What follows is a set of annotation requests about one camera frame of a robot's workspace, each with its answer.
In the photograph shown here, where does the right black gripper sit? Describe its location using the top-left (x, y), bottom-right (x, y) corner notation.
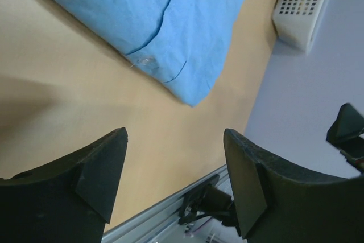
top-left (326, 103), bottom-right (363, 173)

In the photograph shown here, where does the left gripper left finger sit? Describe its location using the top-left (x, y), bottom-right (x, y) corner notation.
top-left (1, 127), bottom-right (128, 242)

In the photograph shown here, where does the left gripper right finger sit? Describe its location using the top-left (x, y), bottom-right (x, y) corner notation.
top-left (224, 129), bottom-right (363, 242)

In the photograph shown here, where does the light blue long sleeve shirt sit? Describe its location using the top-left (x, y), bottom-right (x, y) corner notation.
top-left (54, 0), bottom-right (244, 107)

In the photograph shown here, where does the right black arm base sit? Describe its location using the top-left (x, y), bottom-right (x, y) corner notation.
top-left (178, 174), bottom-right (238, 228)

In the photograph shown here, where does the white plastic basket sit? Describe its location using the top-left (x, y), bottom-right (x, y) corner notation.
top-left (272, 0), bottom-right (329, 54)

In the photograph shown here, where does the aluminium mounting rail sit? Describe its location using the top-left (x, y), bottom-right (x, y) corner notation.
top-left (102, 165), bottom-right (229, 242)

